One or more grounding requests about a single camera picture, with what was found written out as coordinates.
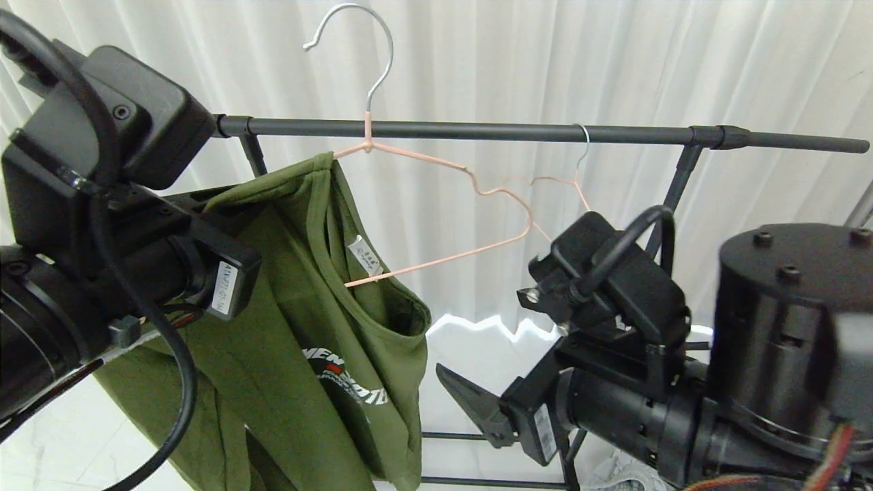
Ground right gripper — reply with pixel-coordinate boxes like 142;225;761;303
436;360;714;489

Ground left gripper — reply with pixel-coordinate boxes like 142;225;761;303
102;196;264;323

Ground green printed shirt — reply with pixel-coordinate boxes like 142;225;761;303
92;151;432;491

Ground pink clothes hanger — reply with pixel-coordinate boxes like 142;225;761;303
304;3;534;288
505;124;594;244

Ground black clothes rack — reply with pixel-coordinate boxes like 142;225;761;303
215;115;870;491

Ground pale grey shorts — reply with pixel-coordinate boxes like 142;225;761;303
587;450;683;491

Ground white curtain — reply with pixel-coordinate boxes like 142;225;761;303
0;0;873;335

